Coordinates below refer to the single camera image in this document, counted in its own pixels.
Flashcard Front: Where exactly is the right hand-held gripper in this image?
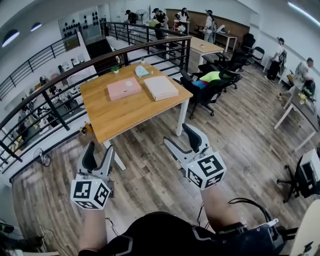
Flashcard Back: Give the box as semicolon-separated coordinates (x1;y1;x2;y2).
163;123;227;191

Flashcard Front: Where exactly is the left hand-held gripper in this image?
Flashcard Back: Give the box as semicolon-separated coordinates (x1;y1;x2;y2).
70;141;116;211

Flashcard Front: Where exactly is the cream box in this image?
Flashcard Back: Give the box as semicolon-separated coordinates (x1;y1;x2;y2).
143;75;180;102

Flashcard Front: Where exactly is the pink box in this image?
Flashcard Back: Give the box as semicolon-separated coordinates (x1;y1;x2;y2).
106;76;143;102

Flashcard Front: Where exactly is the person's right forearm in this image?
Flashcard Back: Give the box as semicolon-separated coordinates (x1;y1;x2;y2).
199;186;242;235

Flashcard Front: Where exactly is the person's left forearm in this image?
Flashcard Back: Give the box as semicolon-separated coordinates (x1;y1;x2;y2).
78;207;111;252

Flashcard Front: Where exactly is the black office chair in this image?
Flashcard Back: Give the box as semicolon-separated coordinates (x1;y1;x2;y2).
276;149;320;204
241;32;257;55
179;70;227;120
217;51;245;90

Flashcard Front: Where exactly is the green star pillow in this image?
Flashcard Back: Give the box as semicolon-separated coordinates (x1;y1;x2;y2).
199;71;221;83

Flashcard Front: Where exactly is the light blue pencil pouch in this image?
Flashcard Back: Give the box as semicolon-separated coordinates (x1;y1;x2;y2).
134;65;153;78

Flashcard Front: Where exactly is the person's black shirt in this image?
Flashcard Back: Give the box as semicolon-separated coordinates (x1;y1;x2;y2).
78;211;286;256

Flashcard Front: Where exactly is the wooden desk with white legs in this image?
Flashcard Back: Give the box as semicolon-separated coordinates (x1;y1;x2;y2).
188;36;225;73

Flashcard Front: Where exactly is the black folding chair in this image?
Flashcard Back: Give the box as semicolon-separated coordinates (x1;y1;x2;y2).
251;46;266;68

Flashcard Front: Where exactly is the distant black railing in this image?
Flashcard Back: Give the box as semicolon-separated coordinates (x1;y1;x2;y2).
0;32;81;101

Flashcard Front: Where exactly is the grey table with white legs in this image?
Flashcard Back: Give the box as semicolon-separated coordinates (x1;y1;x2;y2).
273;86;320;153

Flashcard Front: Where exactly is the black equipment pack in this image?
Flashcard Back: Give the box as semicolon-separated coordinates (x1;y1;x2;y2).
247;223;286;256

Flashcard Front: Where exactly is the standing fan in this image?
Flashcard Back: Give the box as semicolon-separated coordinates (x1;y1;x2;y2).
136;8;148;26

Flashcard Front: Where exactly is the pale round table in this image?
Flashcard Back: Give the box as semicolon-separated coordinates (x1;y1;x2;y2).
291;199;320;256

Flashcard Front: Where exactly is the ceiling tube light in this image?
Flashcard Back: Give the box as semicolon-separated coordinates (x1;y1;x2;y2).
287;1;320;21

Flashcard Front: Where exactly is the black wire wastebasket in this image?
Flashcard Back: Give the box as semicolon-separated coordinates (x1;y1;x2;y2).
33;147;52;168

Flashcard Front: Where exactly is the thick black cable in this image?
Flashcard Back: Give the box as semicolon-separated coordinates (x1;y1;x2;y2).
228;197;276;226

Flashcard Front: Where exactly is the white wall display panel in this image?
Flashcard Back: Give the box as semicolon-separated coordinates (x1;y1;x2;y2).
58;11;101;42

